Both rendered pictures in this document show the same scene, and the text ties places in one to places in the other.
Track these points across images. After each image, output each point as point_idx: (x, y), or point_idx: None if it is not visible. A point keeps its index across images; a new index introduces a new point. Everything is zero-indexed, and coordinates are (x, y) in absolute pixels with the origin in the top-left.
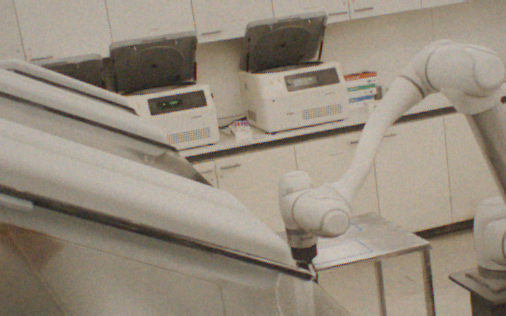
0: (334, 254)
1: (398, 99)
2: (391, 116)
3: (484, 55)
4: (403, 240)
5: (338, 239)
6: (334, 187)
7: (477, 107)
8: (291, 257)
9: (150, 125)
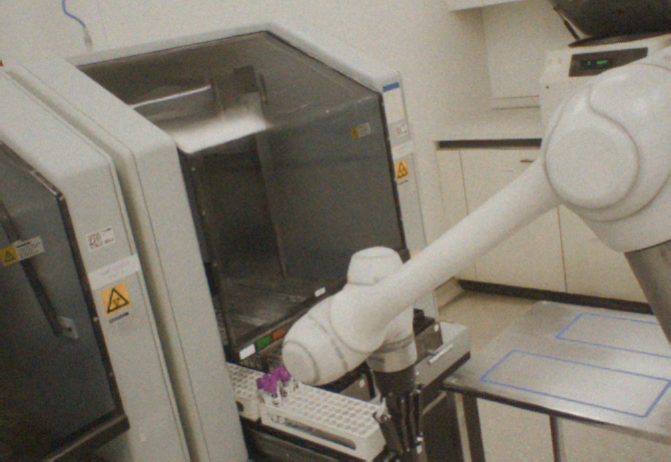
0: (591, 389)
1: None
2: (530, 199)
3: (576, 120)
4: None
5: (652, 365)
6: (333, 303)
7: (604, 238)
8: (543, 362)
9: (86, 154)
